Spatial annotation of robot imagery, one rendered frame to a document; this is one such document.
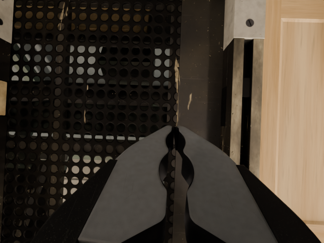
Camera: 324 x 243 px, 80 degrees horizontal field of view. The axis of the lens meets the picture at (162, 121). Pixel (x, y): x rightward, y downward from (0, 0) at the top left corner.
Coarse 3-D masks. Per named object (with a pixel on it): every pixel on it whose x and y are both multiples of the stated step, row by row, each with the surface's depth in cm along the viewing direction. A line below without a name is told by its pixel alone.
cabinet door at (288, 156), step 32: (288, 0) 43; (320, 0) 43; (288, 32) 44; (320, 32) 43; (288, 64) 43; (320, 64) 43; (288, 96) 43; (320, 96) 43; (288, 128) 43; (320, 128) 43; (288, 160) 43; (320, 160) 43; (288, 192) 43; (320, 192) 43; (320, 224) 43
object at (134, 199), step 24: (144, 144) 10; (168, 144) 12; (120, 168) 9; (144, 168) 9; (120, 192) 8; (144, 192) 8; (96, 216) 7; (120, 216) 7; (144, 216) 7; (96, 240) 6; (120, 240) 6; (144, 240) 7
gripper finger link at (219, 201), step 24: (192, 144) 10; (192, 168) 9; (216, 168) 9; (192, 192) 8; (216, 192) 8; (240, 192) 8; (192, 216) 7; (216, 216) 7; (240, 216) 7; (192, 240) 7; (216, 240) 6; (240, 240) 6; (264, 240) 6
